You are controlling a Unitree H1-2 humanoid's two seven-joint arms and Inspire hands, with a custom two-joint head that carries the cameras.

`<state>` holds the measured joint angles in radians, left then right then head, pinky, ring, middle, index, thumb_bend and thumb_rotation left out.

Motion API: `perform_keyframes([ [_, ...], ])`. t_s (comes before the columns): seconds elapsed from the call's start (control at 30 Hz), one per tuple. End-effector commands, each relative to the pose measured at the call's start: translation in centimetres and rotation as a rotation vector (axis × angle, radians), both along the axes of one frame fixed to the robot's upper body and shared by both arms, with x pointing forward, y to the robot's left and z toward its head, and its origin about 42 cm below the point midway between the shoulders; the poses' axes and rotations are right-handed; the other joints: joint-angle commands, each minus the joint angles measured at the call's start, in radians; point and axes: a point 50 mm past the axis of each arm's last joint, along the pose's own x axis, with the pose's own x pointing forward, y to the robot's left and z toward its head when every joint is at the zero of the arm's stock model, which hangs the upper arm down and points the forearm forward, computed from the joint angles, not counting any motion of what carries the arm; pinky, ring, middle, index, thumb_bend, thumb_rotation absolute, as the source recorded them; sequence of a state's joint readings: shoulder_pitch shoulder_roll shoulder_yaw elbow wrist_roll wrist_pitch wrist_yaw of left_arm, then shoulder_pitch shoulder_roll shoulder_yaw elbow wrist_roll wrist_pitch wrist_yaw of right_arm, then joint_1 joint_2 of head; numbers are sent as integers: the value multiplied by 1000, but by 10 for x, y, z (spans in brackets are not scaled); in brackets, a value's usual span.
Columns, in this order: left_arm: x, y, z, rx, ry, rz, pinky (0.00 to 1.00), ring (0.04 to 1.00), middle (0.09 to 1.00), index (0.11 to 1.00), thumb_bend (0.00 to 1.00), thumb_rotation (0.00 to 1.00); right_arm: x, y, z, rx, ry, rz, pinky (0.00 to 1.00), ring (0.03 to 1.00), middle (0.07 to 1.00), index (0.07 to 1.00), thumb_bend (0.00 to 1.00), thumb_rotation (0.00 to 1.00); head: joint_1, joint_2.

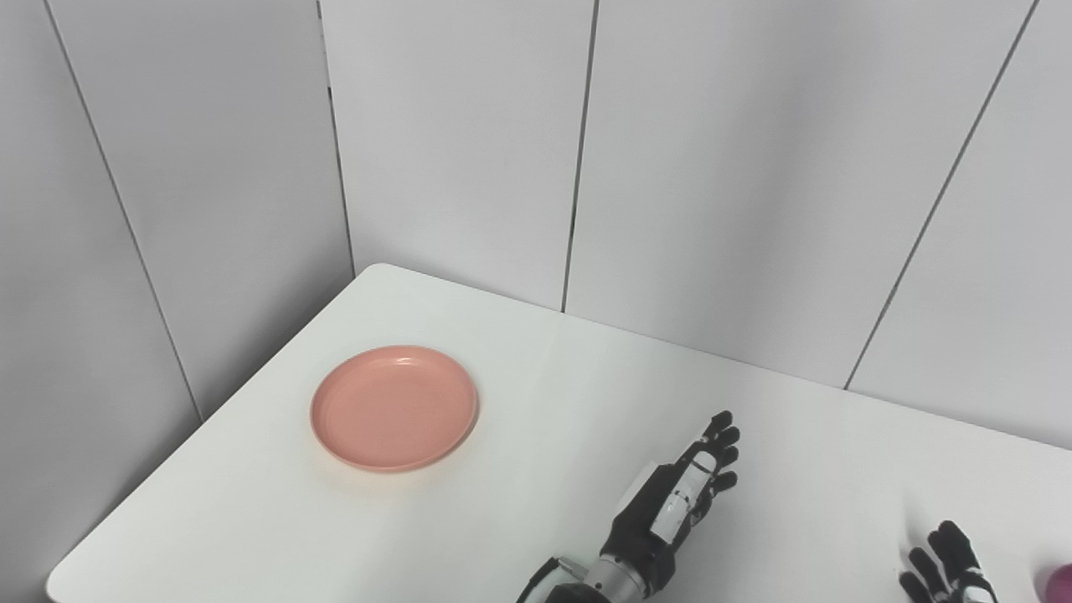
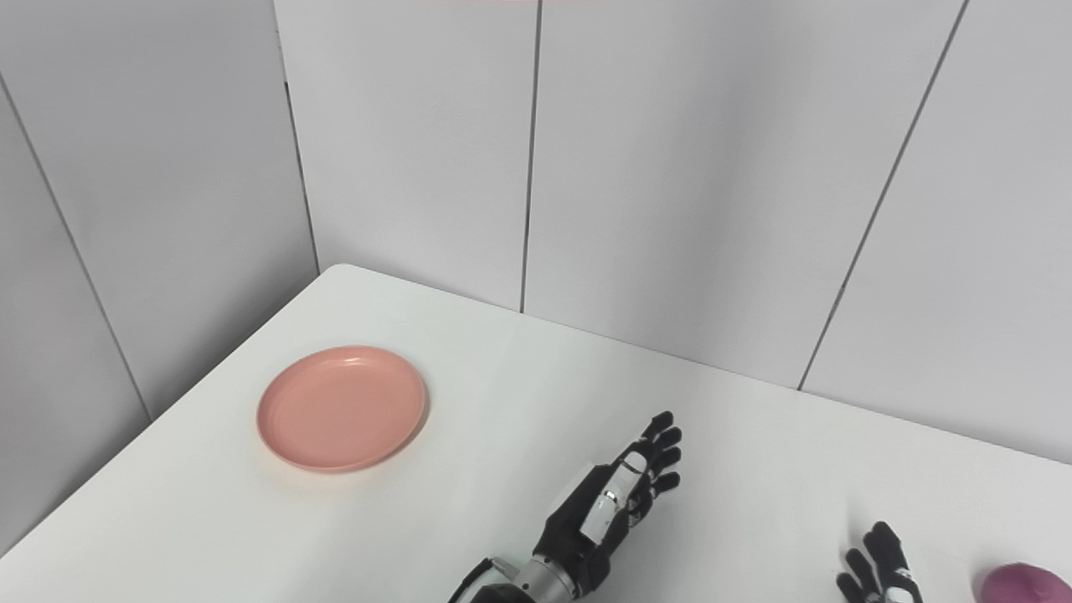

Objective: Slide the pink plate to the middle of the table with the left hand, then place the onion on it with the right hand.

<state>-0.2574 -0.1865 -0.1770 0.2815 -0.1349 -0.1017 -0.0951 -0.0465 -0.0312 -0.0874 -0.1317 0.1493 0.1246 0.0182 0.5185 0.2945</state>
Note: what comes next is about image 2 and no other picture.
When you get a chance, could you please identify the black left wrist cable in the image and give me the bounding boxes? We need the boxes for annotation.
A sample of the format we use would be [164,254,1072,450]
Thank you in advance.
[446,557,508,603]

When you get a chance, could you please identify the purple red onion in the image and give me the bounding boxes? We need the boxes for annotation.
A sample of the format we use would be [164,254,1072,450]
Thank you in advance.
[971,563,1072,603]

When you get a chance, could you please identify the pink round plate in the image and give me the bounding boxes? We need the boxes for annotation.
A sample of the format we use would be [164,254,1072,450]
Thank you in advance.
[256,346,430,474]

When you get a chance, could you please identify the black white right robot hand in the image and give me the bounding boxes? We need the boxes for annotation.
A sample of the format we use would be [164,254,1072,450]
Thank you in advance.
[836,521,927,603]

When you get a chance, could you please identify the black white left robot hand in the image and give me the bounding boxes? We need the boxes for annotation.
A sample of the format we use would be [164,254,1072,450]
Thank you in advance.
[534,410,683,598]

